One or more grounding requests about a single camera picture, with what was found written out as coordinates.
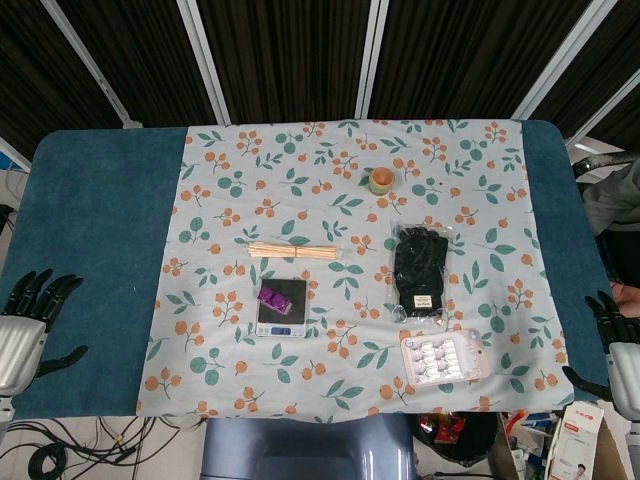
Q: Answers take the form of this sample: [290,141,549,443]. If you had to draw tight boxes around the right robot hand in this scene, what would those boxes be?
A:
[561,290,640,416]

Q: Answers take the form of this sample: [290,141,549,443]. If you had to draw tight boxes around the black gloves in plastic bag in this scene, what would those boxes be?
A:
[388,219,457,321]

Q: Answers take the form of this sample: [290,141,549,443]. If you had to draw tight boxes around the person in grey jacket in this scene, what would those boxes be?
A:
[574,149,640,321]

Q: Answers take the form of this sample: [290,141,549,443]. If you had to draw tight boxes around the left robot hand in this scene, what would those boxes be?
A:
[0,268,90,398]

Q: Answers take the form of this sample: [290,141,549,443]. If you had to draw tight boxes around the small green orange cup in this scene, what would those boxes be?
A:
[368,166,395,195]

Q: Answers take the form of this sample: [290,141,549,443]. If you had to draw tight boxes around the black bin with red packets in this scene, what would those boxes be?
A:
[417,410,499,468]

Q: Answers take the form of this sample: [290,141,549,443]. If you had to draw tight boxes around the purple toy brick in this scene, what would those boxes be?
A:
[257,286,293,316]

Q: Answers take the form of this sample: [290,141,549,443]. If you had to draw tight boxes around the black floor cables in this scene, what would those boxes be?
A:
[0,414,206,477]

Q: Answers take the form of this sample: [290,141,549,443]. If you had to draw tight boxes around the floral tablecloth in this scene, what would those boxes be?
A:
[136,118,575,418]

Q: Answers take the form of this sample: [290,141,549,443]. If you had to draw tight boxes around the bundle of wooden sticks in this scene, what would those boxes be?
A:
[247,241,347,262]

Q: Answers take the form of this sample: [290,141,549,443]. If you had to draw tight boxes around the white red cardboard box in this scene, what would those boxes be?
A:
[544,400,605,480]

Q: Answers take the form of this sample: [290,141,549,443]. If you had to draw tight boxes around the teal table cover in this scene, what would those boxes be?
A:
[0,119,617,421]

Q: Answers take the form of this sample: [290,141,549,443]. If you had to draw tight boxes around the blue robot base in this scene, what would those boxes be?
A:
[199,414,417,480]

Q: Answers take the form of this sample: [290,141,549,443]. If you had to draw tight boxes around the digital kitchen scale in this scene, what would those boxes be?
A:
[255,277,309,338]

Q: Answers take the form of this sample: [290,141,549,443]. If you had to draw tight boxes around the pink blister pack of clips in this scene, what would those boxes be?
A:
[399,328,492,389]

